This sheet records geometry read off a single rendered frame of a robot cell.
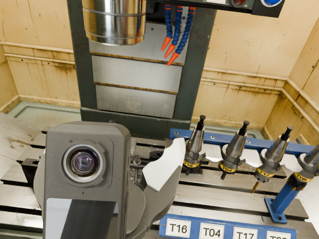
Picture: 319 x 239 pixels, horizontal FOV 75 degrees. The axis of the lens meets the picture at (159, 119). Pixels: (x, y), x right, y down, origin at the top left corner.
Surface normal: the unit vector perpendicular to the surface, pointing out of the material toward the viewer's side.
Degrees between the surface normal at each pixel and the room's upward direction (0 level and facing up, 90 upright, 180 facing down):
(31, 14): 90
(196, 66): 90
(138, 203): 0
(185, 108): 90
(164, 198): 0
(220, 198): 0
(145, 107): 91
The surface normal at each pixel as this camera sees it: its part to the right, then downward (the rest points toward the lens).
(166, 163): 0.11, -0.81
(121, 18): 0.35, 0.58
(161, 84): -0.06, 0.57
